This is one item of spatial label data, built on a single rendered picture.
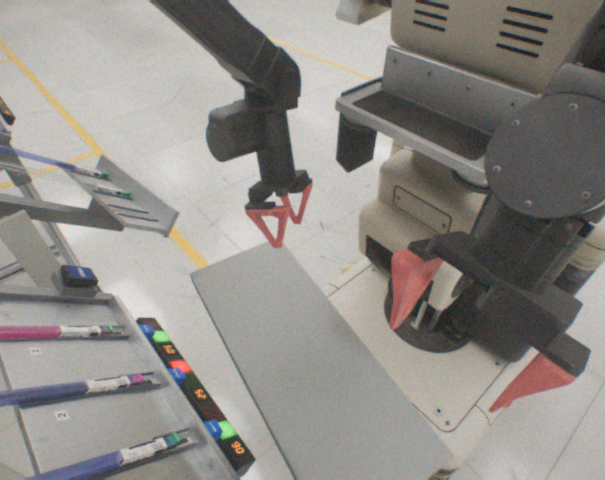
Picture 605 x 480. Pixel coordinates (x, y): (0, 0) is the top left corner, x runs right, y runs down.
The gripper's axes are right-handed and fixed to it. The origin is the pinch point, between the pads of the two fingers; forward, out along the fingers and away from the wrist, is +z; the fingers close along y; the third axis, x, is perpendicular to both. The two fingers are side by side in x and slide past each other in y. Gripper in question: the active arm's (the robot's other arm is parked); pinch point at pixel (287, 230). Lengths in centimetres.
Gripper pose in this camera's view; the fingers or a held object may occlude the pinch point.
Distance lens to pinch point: 65.5
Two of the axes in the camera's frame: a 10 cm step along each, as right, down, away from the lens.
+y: 3.3, -4.3, 8.4
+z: 1.4, 9.0, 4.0
